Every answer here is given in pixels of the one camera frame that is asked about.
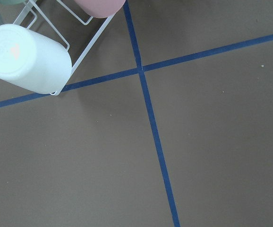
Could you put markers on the white cup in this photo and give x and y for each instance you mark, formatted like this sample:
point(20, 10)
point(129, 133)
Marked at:
point(33, 61)

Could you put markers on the pink cup upper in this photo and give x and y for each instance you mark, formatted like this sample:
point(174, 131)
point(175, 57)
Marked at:
point(100, 8)

